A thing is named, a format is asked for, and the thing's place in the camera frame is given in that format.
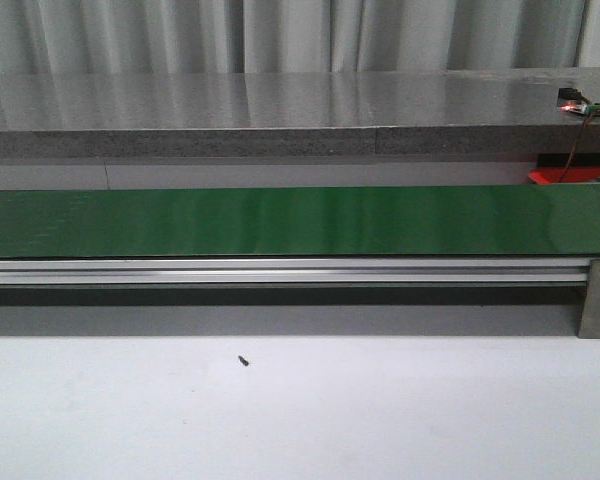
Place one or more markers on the green conveyor belt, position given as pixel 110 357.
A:
pixel 497 220

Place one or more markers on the small sensor circuit board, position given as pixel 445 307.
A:
pixel 571 100

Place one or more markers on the grey stone counter slab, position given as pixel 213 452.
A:
pixel 293 114

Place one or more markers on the red plastic tray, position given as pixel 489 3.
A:
pixel 553 175

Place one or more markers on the white pleated curtain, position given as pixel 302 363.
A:
pixel 62 37

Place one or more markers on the aluminium conveyor frame rail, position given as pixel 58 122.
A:
pixel 343 270

